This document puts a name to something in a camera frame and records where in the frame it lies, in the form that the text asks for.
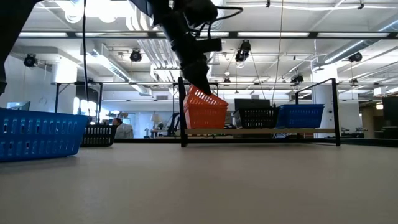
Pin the black background workstation frame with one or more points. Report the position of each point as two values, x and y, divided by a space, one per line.
100 99

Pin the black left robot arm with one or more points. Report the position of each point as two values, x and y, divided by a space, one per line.
174 28

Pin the black aluminium table frame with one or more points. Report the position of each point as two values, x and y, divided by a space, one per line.
149 140

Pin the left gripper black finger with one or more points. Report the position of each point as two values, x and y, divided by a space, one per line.
205 85

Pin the black background robot arm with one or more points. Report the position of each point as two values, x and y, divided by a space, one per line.
174 123

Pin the white table lamp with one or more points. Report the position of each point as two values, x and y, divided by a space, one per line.
155 118

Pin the dark cabinet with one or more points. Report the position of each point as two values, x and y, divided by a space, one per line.
390 115

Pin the wooden shelf with black frame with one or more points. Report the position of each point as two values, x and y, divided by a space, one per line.
248 131

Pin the black plastic basket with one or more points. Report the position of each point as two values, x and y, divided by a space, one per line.
99 135
258 118

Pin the silver ventilation duct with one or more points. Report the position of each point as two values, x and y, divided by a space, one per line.
357 46

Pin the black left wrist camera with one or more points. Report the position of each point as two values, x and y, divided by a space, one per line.
213 44

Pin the blue plastic basket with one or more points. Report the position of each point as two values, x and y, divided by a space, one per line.
300 105
37 137
300 119

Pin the white ventilation duct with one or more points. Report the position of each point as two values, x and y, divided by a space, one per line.
105 62

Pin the black computer monitor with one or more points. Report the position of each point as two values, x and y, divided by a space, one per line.
252 103

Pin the black ceiling spotlight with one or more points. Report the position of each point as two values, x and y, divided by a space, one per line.
355 57
243 51
30 60
297 79
136 56

